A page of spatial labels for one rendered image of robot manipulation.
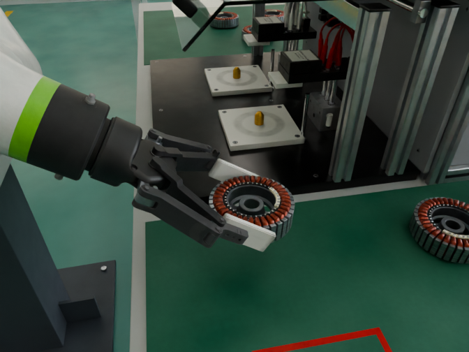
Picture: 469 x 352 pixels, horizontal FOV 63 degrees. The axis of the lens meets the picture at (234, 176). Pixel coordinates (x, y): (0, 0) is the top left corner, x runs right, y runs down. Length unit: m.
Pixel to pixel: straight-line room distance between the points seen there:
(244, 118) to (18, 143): 0.51
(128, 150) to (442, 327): 0.43
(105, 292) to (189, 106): 0.84
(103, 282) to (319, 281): 1.10
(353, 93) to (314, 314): 0.31
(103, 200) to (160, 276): 1.36
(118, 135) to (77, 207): 1.49
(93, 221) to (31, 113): 1.41
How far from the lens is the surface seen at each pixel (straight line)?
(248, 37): 1.00
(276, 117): 0.83
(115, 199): 1.89
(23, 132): 0.42
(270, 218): 0.47
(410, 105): 0.66
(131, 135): 0.43
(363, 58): 0.58
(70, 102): 0.42
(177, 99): 0.94
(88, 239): 1.73
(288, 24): 0.99
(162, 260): 0.57
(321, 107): 0.80
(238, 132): 0.78
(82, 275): 1.58
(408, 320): 0.55
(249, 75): 1.03
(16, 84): 0.43
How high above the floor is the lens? 1.18
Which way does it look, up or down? 37 degrees down
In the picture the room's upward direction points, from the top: straight up
